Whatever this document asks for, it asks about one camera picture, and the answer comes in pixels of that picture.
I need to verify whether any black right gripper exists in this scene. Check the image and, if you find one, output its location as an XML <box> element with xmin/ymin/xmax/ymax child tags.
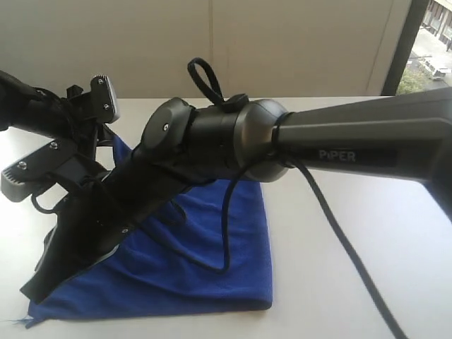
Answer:
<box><xmin>20</xmin><ymin>149</ymin><xmax>194</xmax><ymax>304</ymax></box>

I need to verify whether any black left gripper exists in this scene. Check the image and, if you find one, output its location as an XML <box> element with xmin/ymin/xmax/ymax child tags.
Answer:
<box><xmin>66</xmin><ymin>85</ymin><xmax>112</xmax><ymax>160</ymax></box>

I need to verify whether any blue microfiber towel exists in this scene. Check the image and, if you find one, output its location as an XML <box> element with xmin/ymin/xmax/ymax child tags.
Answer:
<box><xmin>27</xmin><ymin>136</ymin><xmax>276</xmax><ymax>321</ymax></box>

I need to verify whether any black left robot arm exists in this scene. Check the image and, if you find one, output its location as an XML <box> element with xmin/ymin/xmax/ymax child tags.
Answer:
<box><xmin>1</xmin><ymin>71</ymin><xmax>120</xmax><ymax>159</ymax></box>

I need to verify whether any white van outside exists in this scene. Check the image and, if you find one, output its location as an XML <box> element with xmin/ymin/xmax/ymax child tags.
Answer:
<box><xmin>422</xmin><ymin>58</ymin><xmax>451</xmax><ymax>81</ymax></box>

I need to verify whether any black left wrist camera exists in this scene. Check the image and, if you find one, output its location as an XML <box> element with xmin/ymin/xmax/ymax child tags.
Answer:
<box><xmin>90</xmin><ymin>74</ymin><xmax>120</xmax><ymax>124</ymax></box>

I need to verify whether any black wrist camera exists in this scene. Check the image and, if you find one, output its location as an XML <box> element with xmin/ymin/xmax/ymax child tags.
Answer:
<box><xmin>1</xmin><ymin>139</ymin><xmax>88</xmax><ymax>203</ymax></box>
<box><xmin>90</xmin><ymin>74</ymin><xmax>120</xmax><ymax>124</ymax></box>

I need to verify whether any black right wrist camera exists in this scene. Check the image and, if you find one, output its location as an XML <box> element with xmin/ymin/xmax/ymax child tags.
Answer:
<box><xmin>1</xmin><ymin>139</ymin><xmax>88</xmax><ymax>203</ymax></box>

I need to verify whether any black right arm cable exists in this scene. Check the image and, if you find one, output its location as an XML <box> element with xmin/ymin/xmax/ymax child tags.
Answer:
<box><xmin>165</xmin><ymin>56</ymin><xmax>407</xmax><ymax>339</ymax></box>

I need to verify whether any dark window frame post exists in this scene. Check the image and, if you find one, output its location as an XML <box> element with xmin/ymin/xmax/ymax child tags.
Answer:
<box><xmin>381</xmin><ymin>0</ymin><xmax>429</xmax><ymax>96</ymax></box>

